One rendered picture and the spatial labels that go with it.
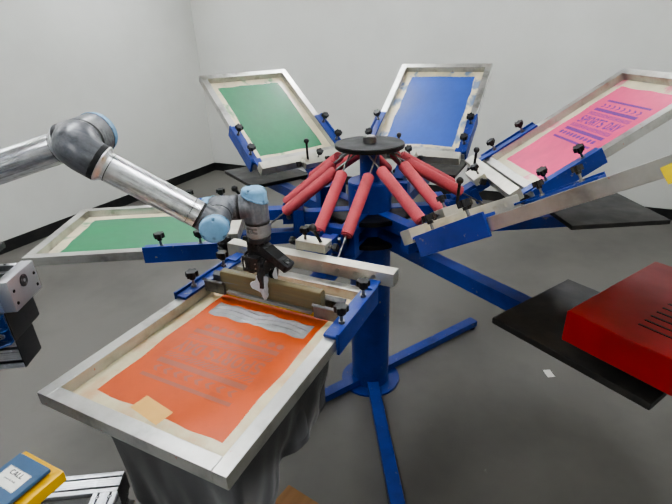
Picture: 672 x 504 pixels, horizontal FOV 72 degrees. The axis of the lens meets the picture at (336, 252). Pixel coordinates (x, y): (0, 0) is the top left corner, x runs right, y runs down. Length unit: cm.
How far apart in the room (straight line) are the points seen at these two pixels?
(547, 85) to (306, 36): 271
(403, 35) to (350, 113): 104
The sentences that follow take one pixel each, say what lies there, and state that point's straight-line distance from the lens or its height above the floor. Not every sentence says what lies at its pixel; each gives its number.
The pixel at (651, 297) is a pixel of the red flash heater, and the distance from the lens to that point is 148.
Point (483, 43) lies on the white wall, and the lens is 526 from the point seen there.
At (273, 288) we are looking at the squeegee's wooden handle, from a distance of 148.
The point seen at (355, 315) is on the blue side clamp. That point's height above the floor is 101.
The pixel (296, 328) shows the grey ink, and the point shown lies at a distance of 142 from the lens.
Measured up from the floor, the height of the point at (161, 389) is 96.
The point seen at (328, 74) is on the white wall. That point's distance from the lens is 584.
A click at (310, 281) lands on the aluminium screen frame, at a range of 160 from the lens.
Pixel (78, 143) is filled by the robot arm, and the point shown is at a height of 155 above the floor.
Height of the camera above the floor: 176
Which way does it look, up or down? 25 degrees down
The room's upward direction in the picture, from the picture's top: 2 degrees counter-clockwise
